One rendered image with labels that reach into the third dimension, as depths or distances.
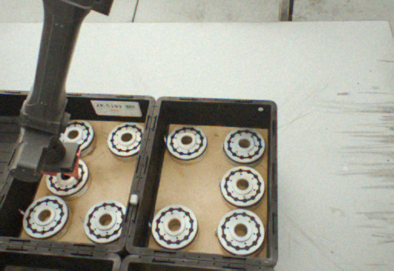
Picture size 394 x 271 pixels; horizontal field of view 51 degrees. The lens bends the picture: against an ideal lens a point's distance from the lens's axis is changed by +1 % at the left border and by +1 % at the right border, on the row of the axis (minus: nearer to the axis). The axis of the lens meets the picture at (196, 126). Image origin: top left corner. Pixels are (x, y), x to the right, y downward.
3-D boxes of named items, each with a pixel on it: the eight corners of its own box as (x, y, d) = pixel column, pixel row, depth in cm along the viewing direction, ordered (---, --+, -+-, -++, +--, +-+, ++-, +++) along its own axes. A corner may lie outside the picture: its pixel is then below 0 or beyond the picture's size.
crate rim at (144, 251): (158, 101, 106) (156, 95, 104) (276, 105, 102) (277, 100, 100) (125, 257, 83) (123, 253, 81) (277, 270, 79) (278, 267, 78)
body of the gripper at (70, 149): (73, 172, 91) (62, 155, 85) (28, 168, 92) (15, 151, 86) (81, 147, 95) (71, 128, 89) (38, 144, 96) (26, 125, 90)
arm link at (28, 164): (71, 110, 81) (26, 96, 78) (55, 161, 74) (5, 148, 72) (62, 138, 90) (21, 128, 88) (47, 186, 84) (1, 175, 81)
